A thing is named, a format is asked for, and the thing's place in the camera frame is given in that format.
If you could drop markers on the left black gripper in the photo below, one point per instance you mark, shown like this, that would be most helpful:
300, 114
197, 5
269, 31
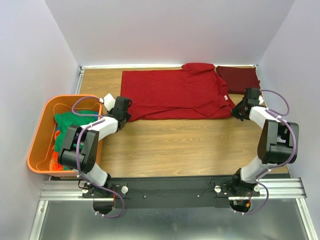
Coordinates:
128, 116

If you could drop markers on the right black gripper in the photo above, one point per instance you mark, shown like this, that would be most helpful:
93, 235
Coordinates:
234, 111

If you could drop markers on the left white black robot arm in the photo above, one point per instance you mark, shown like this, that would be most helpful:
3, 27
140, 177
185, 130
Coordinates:
80, 144

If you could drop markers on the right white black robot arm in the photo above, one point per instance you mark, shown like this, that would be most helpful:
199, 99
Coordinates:
278, 143

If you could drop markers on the folded dark red t shirt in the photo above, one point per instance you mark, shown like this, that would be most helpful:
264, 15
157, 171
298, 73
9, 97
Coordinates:
238, 78

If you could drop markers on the green t shirt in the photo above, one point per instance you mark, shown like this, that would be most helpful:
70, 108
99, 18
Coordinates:
67, 119

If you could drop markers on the orange t shirt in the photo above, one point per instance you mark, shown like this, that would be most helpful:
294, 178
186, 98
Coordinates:
54, 165

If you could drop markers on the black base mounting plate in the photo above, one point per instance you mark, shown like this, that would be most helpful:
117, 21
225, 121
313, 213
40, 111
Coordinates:
171, 192

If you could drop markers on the orange plastic basket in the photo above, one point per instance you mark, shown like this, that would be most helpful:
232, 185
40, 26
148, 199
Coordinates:
40, 159

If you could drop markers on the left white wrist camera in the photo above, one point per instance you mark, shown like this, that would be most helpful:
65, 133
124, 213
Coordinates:
108, 102

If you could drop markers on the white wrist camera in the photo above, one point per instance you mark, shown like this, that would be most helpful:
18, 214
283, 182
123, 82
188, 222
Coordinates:
108, 102
261, 100

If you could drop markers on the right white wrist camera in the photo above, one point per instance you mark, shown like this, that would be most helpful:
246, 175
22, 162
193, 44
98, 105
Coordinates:
261, 100

